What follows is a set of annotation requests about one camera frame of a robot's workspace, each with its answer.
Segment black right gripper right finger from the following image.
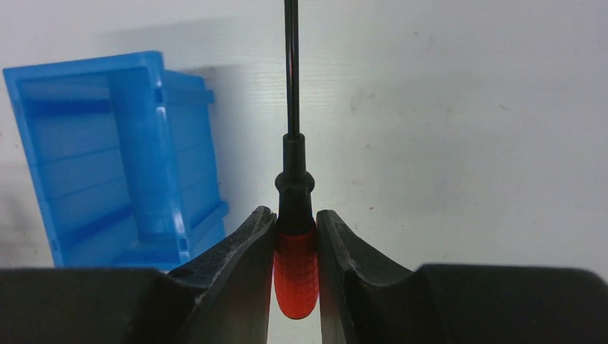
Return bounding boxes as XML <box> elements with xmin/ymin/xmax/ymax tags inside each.
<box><xmin>316</xmin><ymin>210</ymin><xmax>447</xmax><ymax>343</ymax></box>

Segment red black screwdriver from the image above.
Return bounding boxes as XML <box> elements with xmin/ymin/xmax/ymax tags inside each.
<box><xmin>273</xmin><ymin>1</ymin><xmax>318</xmax><ymax>320</ymax></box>

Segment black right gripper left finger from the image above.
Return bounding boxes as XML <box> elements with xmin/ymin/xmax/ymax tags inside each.
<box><xmin>169</xmin><ymin>206</ymin><xmax>277</xmax><ymax>343</ymax></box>

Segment blue plastic bin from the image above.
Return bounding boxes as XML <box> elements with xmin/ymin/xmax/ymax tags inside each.
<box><xmin>3</xmin><ymin>51</ymin><xmax>229</xmax><ymax>270</ymax></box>

